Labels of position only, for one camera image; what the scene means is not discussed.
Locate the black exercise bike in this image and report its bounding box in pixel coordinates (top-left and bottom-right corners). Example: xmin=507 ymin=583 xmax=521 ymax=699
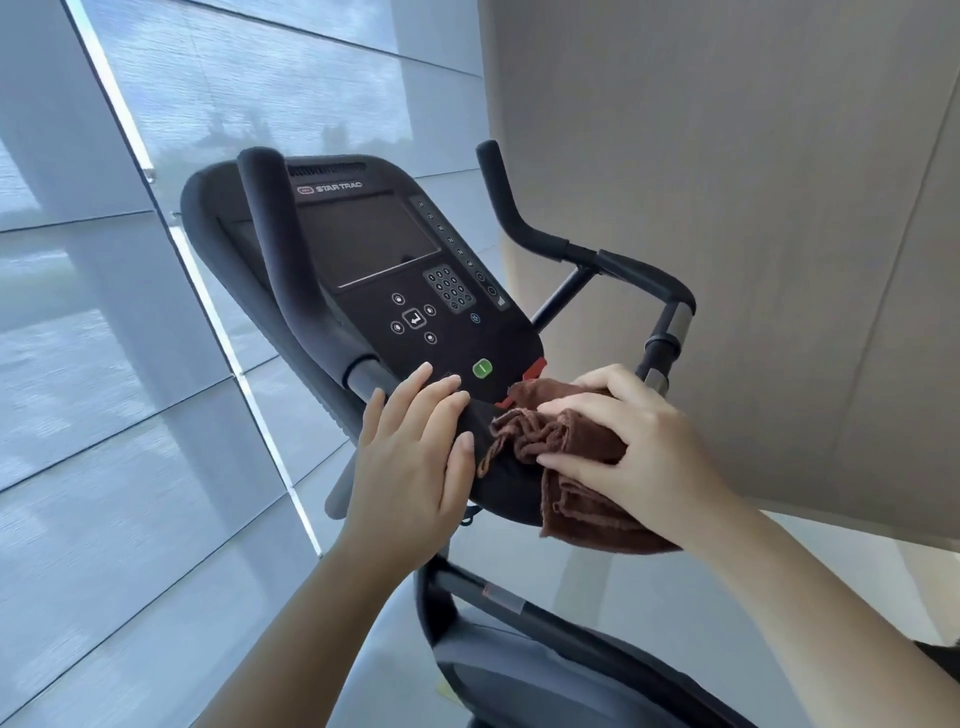
xmin=179 ymin=138 xmax=960 ymax=728

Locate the translucent window blind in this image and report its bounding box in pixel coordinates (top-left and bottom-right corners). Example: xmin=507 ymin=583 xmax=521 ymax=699
xmin=0 ymin=0 xmax=504 ymax=728

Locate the brown cleaning cloth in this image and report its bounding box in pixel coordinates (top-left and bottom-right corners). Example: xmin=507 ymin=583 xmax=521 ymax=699
xmin=476 ymin=378 xmax=680 ymax=556

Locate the person's right hand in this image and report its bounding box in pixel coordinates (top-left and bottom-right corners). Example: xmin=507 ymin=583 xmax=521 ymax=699
xmin=536 ymin=363 xmax=740 ymax=556

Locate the person's left hand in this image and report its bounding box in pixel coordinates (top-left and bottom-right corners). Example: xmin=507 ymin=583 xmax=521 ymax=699
xmin=333 ymin=362 xmax=478 ymax=579

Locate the person's right forearm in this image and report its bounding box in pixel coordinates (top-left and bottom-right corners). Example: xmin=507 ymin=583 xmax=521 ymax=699
xmin=689 ymin=494 xmax=960 ymax=728

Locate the person's left forearm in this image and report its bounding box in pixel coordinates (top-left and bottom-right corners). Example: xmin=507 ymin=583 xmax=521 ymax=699
xmin=191 ymin=543 xmax=410 ymax=728

